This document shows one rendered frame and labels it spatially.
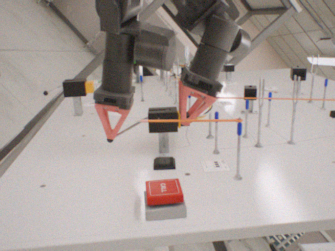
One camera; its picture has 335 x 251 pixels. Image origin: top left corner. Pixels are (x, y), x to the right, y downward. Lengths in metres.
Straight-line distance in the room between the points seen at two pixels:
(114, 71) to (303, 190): 0.37
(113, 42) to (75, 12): 7.93
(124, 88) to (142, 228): 0.27
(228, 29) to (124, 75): 0.20
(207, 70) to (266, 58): 8.02
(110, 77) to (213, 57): 0.19
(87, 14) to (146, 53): 7.89
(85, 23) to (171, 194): 8.07
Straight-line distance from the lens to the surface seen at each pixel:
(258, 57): 8.56
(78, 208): 0.51
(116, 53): 0.59
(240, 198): 0.51
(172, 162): 0.60
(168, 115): 0.62
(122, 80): 0.60
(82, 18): 8.47
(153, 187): 0.47
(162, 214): 0.46
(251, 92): 0.93
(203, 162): 0.62
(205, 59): 0.60
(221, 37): 0.60
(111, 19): 0.57
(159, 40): 0.57
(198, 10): 0.64
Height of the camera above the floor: 1.23
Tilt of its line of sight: 8 degrees down
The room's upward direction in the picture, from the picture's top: 48 degrees clockwise
